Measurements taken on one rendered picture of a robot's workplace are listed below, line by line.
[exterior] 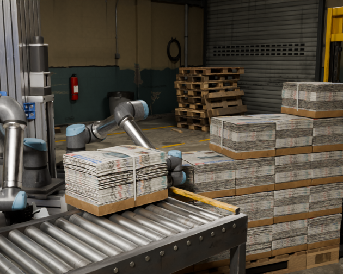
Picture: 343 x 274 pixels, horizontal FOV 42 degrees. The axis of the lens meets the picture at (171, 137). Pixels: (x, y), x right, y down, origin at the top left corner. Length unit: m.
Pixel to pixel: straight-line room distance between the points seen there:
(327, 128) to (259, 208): 0.72
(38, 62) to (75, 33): 7.27
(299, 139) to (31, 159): 1.69
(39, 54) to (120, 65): 7.88
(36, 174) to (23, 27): 0.79
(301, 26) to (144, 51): 3.60
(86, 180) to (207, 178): 1.01
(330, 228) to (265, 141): 0.87
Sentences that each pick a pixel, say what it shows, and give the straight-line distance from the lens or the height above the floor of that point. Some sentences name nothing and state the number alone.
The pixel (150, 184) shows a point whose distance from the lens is 1.99.
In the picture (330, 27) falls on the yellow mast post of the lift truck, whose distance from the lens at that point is 3.79.
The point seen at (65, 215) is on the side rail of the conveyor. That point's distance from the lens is 1.94.
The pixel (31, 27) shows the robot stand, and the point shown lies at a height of 1.62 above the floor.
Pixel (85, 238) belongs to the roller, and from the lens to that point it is 1.71.
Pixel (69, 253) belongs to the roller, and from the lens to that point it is 1.58.
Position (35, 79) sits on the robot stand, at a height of 1.34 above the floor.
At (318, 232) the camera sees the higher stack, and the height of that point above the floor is 0.26.
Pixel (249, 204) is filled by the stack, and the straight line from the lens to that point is 2.90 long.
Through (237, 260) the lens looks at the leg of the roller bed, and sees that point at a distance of 1.96.
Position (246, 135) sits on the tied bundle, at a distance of 2.79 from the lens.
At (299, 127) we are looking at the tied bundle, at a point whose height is 1.01.
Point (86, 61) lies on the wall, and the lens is 9.87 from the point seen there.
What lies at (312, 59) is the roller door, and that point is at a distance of 9.97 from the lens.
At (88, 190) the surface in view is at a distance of 1.91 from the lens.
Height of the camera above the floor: 1.44
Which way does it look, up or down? 10 degrees down
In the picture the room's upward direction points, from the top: straight up
